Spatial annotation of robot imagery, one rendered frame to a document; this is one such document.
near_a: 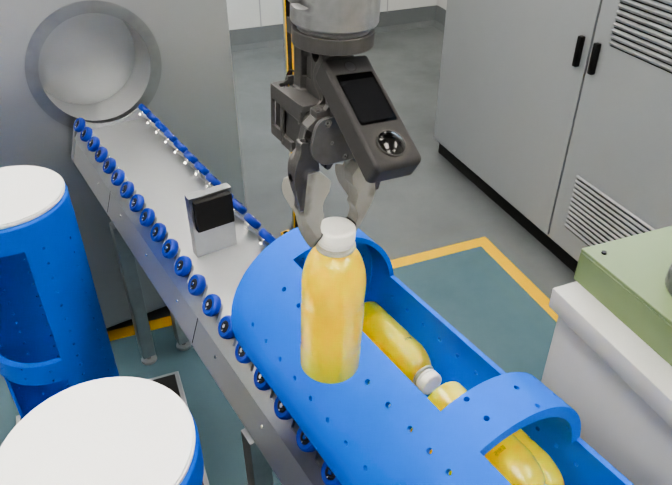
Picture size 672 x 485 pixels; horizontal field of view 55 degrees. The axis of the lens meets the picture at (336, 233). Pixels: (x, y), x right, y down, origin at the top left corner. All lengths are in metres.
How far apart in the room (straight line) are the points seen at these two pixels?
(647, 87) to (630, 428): 1.67
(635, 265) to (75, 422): 0.87
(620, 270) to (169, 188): 1.16
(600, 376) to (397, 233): 2.19
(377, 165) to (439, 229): 2.73
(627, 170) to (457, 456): 2.04
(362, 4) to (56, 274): 1.24
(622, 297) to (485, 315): 1.75
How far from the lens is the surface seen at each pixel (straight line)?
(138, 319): 2.45
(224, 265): 1.47
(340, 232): 0.64
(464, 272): 2.98
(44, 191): 1.65
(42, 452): 1.05
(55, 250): 1.63
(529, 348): 2.68
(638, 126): 2.61
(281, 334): 0.94
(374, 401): 0.81
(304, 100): 0.59
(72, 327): 1.76
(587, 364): 1.11
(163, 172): 1.86
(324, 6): 0.53
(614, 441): 1.13
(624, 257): 1.10
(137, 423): 1.04
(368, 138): 0.52
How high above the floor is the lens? 1.82
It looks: 35 degrees down
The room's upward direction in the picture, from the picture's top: straight up
